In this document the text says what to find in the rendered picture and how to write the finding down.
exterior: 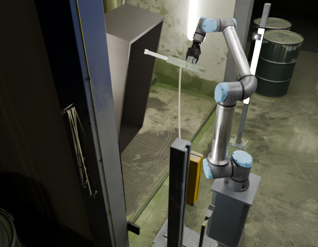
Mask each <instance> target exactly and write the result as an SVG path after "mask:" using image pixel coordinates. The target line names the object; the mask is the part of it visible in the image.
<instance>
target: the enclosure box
mask: <svg viewBox="0 0 318 247"><path fill-rule="evenodd" d="M104 19H105V28H106V37H107V46H108V55H109V64H110V73H111V82H112V91H113V100H114V109H115V118H116V127H117V136H118V141H119V143H120V153H121V154H122V153H123V151H124V150H125V149H126V148H127V146H128V145H129V144H130V142H131V141H132V140H133V138H134V137H135V136H136V135H137V133H138V132H139V131H140V129H141V128H142V127H143V123H144V118H145V113H146V108H147V102H148V97H149V93H150V88H151V83H152V78H153V73H154V68H155V63H156V58H157V57H155V56H152V55H149V54H145V53H144V51H145V49H147V50H149V51H151V52H154V53H158V48H159V44H160V39H161V34H162V29H163V24H164V19H165V16H162V15H159V14H156V13H154V12H151V11H148V10H145V9H142V8H139V7H137V6H134V5H131V4H129V3H125V4H123V5H121V6H119V7H117V8H115V9H113V10H111V11H109V12H107V13H105V14H104Z"/></svg>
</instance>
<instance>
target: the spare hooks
mask: <svg viewBox="0 0 318 247"><path fill-rule="evenodd" d="M74 104H75V102H73V103H71V104H69V105H68V106H67V107H65V108H63V109H61V114H62V115H64V114H65V111H66V112H67V113H68V117H69V121H70V126H71V131H72V136H73V143H74V148H75V152H76V157H77V162H78V167H79V172H80V176H81V181H82V186H83V187H84V188H85V185H84V184H86V183H88V187H89V192H90V196H91V195H92V194H94V195H95V194H96V193H97V191H95V193H92V192H91V189H90V185H89V181H88V177H89V174H88V175H87V174H86V168H85V166H84V160H85V157H82V152H81V148H80V142H79V138H78V131H77V122H76V115H77V118H78V120H79V123H80V125H81V128H82V130H83V132H84V135H85V131H84V129H83V126H82V124H81V121H80V119H79V117H78V114H77V112H76V109H75V107H74V106H73V105H74ZM70 110H71V111H72V114H73V119H72V116H71V111H70ZM63 113H64V114H63ZM71 120H72V123H71ZM73 122H74V123H73ZM72 124H73V129H74V132H75V136H76V142H77V147H76V143H75V139H74V134H73V129H72ZM85 136H86V135H85ZM77 149H78V150H77ZM82 163H83V167H82ZM83 169H84V170H83ZM83 171H85V174H86V175H84V173H83ZM83 177H86V179H87V180H86V182H84V180H83ZM91 197H92V198H95V196H94V197H93V196H91Z"/></svg>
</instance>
